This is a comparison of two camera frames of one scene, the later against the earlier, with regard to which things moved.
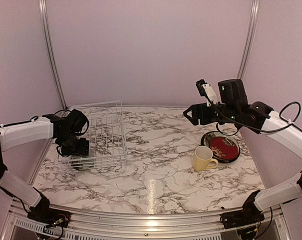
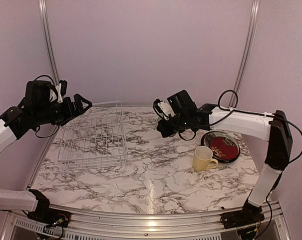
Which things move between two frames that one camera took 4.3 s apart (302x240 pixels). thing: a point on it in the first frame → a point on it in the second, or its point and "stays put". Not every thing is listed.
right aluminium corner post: (249, 40) stays put
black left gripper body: (72, 146) → (61, 115)
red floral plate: (224, 148) stays put
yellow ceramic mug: (202, 156) stays put
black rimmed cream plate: (234, 135) → (206, 138)
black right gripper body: (207, 118) → (180, 125)
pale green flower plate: (207, 138) stays put
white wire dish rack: (108, 142) stays put
